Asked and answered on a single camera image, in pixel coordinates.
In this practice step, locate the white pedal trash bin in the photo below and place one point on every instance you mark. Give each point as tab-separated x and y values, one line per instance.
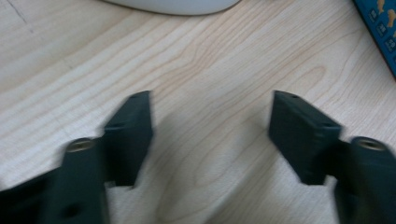
174	6

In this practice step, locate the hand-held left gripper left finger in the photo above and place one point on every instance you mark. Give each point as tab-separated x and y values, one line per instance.
127	140

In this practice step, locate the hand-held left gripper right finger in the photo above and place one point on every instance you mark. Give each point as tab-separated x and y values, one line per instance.
303	137

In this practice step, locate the blue printed snack box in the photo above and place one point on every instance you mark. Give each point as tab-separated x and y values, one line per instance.
381	25

